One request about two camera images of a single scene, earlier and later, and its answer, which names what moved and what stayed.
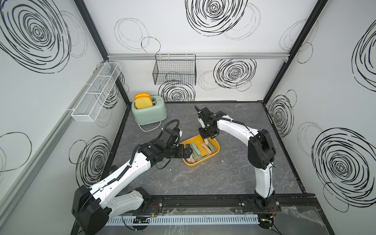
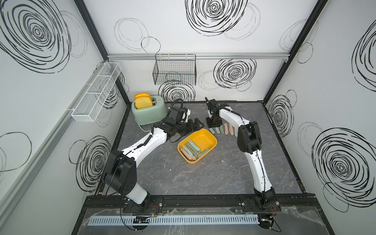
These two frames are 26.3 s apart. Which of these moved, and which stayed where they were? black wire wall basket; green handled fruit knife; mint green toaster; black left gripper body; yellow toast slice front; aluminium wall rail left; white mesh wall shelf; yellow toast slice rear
Moved: black left gripper body; green handled fruit knife
Stayed: black wire wall basket; aluminium wall rail left; yellow toast slice rear; white mesh wall shelf; yellow toast slice front; mint green toaster
